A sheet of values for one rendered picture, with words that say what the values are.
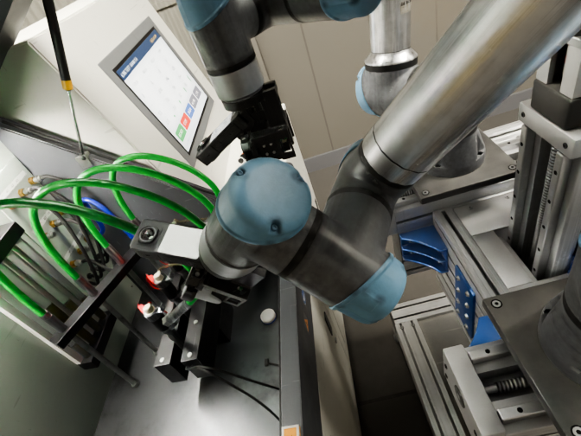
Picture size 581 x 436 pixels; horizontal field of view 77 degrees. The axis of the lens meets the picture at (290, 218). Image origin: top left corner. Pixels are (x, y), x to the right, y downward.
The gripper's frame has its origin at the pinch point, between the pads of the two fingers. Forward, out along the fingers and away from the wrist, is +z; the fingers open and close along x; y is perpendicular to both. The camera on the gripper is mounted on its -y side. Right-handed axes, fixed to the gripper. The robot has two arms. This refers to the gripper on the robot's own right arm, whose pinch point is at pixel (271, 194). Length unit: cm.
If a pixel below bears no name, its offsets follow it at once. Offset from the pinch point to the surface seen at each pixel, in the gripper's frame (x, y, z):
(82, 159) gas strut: 18.4, -42.6, -9.6
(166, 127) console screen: 40, -31, -2
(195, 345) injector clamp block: -13.8, -24.8, 23.2
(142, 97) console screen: 42, -33, -12
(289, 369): -21.1, -5.2, 26.2
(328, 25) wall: 186, 26, 25
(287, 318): -9.7, -5.3, 26.2
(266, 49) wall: 183, -14, 26
